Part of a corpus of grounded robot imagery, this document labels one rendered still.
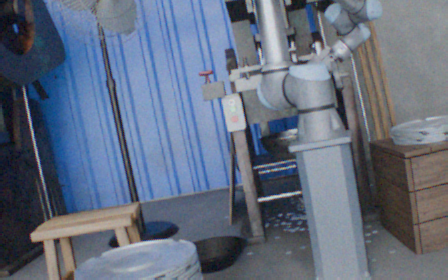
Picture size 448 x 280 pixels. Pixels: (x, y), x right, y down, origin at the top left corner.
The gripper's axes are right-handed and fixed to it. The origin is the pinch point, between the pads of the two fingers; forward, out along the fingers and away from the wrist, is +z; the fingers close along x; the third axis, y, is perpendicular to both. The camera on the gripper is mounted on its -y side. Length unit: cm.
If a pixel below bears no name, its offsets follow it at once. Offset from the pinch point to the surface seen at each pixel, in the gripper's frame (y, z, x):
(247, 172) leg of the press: -5.9, 39.5, -10.2
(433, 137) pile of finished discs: -44, -23, 20
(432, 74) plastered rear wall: -30, -76, -174
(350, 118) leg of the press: -18.4, -6.8, -16.9
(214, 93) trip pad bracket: 27.9, 27.1, -8.1
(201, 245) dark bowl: -16, 73, -2
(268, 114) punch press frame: 6.7, 17.2, -15.6
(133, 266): -16, 50, 92
